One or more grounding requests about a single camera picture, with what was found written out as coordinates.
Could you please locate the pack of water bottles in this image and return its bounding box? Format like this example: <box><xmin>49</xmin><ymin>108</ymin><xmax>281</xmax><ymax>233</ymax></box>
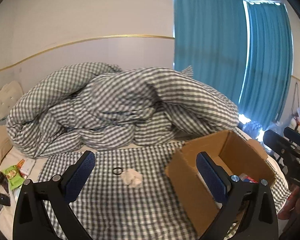
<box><xmin>242</xmin><ymin>121</ymin><xmax>262</xmax><ymax>139</ymax></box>

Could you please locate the teal curtain right panel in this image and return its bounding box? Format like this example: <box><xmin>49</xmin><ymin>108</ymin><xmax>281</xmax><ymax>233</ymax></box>
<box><xmin>239</xmin><ymin>1</ymin><xmax>293</xmax><ymax>128</ymax></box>

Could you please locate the cream tufted headboard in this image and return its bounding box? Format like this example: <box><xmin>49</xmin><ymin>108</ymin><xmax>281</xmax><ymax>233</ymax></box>
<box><xmin>0</xmin><ymin>81</ymin><xmax>23</xmax><ymax>124</ymax></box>

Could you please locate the floss pick plastic jar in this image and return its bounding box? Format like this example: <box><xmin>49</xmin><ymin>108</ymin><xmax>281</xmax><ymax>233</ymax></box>
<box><xmin>239</xmin><ymin>173</ymin><xmax>258</xmax><ymax>183</ymax></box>

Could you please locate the gingham checked duvet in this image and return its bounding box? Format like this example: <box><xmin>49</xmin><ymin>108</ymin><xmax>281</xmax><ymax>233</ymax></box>
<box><xmin>6</xmin><ymin>62</ymin><xmax>239</xmax><ymax>158</ymax></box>

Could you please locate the crumpled white tissue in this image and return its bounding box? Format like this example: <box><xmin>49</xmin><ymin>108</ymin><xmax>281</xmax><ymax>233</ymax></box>
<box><xmin>120</xmin><ymin>168</ymin><xmax>143</xmax><ymax>188</ymax></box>

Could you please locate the person's right hand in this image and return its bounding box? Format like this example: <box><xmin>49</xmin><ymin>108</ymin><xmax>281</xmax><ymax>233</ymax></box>
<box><xmin>277</xmin><ymin>186</ymin><xmax>300</xmax><ymax>239</ymax></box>

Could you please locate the teal curtain panel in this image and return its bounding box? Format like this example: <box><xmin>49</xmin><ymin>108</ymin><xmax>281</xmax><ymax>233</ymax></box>
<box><xmin>174</xmin><ymin>0</ymin><xmax>248</xmax><ymax>103</ymax></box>
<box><xmin>239</xmin><ymin>1</ymin><xmax>293</xmax><ymax>128</ymax></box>

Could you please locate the gingham checked bed sheet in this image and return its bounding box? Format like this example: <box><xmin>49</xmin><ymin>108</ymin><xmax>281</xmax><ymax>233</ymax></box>
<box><xmin>37</xmin><ymin>139</ymin><xmax>292</xmax><ymax>240</ymax></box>

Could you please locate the brown cardboard box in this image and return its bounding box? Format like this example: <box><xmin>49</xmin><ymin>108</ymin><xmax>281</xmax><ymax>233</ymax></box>
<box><xmin>165</xmin><ymin>131</ymin><xmax>279</xmax><ymax>239</ymax></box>

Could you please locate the teal curtain left panel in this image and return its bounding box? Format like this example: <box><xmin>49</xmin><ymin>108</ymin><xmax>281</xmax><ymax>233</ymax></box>
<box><xmin>174</xmin><ymin>0</ymin><xmax>248</xmax><ymax>103</ymax></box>

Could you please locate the white card packet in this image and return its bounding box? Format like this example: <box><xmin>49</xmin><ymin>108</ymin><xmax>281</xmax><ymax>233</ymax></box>
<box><xmin>19</xmin><ymin>158</ymin><xmax>36</xmax><ymax>176</ymax></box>

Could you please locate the green snack bag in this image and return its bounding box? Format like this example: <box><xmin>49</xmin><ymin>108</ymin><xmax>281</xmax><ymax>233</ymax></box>
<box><xmin>2</xmin><ymin>165</ymin><xmax>25</xmax><ymax>191</ymax></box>

